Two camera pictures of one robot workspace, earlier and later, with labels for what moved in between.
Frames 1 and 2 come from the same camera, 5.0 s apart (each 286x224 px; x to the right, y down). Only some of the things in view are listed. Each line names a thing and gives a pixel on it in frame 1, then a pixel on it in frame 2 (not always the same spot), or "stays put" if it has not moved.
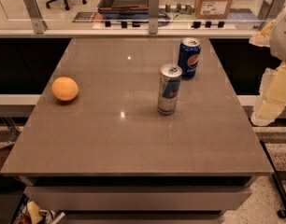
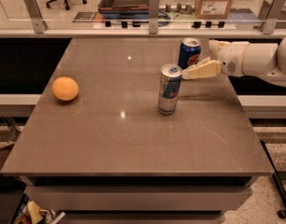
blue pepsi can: [189, 57] stays put
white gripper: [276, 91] to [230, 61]
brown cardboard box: [214, 2] stays put
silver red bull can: [169, 82] stays put
